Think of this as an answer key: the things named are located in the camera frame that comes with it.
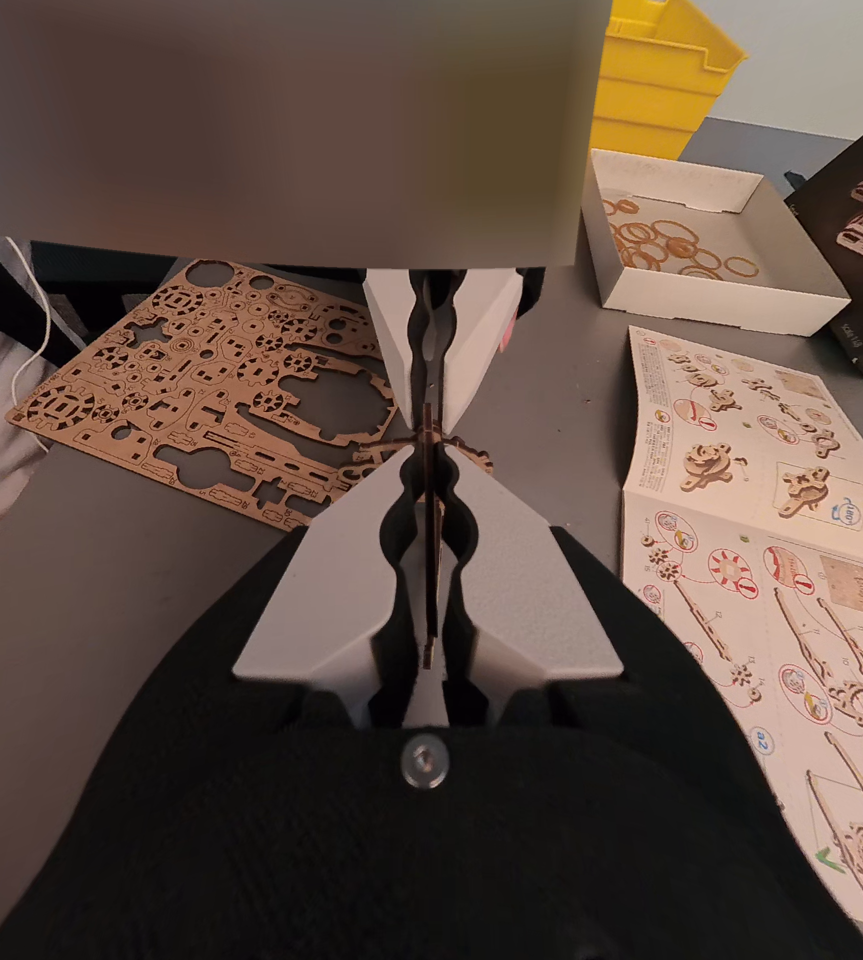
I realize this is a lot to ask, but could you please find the folded instruction booklet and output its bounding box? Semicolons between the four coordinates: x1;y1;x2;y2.
620;324;863;951

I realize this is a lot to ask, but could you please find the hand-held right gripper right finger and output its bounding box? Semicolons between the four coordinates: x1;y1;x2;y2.
433;442;623;727

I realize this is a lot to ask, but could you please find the wooden model plate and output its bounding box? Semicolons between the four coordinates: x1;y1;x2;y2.
420;403;450;671

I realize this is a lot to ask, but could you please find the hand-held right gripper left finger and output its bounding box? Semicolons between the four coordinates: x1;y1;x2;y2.
232;446;428;732

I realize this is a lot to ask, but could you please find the white cardboard tray box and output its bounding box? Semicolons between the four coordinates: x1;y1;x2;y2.
581;147;853;336

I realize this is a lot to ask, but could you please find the yellow plastic bin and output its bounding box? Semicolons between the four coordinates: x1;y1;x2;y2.
591;0;748;161

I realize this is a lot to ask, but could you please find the laser-cut wooden parts sheet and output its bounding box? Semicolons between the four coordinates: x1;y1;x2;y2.
5;258;404;534

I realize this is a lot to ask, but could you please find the pile of rubber bands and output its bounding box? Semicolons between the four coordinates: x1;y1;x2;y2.
599;196;762;281

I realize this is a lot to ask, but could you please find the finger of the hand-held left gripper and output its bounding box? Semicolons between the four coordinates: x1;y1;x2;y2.
436;267;522;437
362;270;430;422

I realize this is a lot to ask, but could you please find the white cable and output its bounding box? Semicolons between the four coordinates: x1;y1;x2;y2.
9;238;55;453

